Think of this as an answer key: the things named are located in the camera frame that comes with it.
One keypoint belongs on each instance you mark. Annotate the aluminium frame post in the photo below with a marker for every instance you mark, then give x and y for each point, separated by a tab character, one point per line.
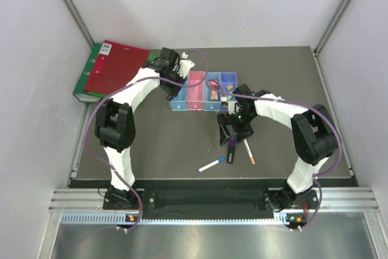
330	28
78	20

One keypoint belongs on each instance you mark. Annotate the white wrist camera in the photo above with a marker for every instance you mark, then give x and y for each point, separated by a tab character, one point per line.
228	104
185	65

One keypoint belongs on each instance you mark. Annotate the aluminium frame post right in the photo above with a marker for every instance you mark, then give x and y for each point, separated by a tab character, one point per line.
330	28

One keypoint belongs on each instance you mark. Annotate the aluminium front rail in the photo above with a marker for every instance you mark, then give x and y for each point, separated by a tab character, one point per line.
345	224

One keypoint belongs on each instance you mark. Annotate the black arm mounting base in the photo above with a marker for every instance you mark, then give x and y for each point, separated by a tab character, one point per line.
236	198

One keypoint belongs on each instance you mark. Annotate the white pink marker pen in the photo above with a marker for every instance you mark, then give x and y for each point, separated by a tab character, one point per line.
249	152

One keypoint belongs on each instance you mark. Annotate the blue end drawer box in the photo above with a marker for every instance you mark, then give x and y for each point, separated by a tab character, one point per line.
179	102

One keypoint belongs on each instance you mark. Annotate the pink plastic drawer box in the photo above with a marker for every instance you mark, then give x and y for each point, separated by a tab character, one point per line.
195	95

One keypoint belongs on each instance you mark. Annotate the purple-capped black highlighter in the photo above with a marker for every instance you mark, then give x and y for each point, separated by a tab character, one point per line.
231	150

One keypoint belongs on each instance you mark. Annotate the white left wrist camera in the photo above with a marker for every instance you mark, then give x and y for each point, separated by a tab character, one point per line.
185	65

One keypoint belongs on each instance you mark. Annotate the red ring binder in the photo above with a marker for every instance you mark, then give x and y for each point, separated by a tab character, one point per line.
115	65

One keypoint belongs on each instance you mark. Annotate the green ring binder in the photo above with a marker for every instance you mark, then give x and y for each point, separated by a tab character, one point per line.
79	92

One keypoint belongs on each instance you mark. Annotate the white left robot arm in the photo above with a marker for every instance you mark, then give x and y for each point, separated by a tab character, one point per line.
115	125

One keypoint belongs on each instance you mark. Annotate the light blue drawer box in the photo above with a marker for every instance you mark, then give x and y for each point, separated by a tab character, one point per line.
208	105

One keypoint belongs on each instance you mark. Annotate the pink-capped marker tube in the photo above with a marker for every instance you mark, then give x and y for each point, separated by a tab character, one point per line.
213	90

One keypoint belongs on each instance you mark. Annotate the white blue-capped marker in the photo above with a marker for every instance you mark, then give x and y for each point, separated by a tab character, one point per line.
209	165

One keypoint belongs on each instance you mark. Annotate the purple plastic drawer box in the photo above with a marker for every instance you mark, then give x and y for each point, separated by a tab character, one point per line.
228	83

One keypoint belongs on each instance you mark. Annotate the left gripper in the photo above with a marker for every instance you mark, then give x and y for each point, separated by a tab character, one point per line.
173	91

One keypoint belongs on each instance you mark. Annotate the aluminium frame post left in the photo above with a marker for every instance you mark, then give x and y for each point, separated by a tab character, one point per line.
78	20

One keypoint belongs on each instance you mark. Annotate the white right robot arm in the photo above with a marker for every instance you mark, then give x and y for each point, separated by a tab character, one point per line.
312	130

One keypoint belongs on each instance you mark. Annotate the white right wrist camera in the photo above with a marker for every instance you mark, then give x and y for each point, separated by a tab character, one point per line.
228	104

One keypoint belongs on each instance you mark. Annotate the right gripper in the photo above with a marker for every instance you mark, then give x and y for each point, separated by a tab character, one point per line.
242	133

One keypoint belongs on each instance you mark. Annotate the grey slotted cable duct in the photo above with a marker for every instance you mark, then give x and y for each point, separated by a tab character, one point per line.
127	219

